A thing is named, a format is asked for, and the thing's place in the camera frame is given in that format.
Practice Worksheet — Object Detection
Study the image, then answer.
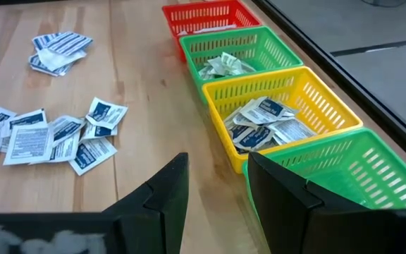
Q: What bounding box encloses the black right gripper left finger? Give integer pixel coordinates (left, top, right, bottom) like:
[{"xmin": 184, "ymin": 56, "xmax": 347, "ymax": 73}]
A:
[{"xmin": 102, "ymin": 152, "xmax": 190, "ymax": 254}]

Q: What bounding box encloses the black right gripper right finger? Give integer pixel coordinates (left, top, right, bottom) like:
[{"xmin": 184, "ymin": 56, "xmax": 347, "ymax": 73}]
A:
[{"xmin": 247, "ymin": 152, "xmax": 369, "ymax": 254}]

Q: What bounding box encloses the white orange ointment packet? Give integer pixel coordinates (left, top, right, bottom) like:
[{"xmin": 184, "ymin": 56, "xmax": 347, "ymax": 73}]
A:
[{"xmin": 177, "ymin": 24, "xmax": 238, "ymax": 37}]

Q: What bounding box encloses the green plastic basket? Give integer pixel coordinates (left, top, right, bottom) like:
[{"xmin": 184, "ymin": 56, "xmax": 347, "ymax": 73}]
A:
[
  {"xmin": 179, "ymin": 25, "xmax": 305, "ymax": 105},
  {"xmin": 242, "ymin": 127, "xmax": 406, "ymax": 226}
]

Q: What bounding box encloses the yellow plastic basket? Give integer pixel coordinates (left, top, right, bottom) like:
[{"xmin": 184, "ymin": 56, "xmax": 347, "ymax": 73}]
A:
[{"xmin": 202, "ymin": 66, "xmax": 364, "ymax": 174}]

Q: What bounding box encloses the pile of red-striped packets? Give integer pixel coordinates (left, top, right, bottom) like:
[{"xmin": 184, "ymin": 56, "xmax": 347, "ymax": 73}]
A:
[{"xmin": 44, "ymin": 31, "xmax": 94, "ymax": 57}]

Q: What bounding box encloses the red plastic basket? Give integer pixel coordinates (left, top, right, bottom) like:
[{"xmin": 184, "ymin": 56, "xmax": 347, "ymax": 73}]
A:
[{"xmin": 161, "ymin": 0, "xmax": 263, "ymax": 63}]

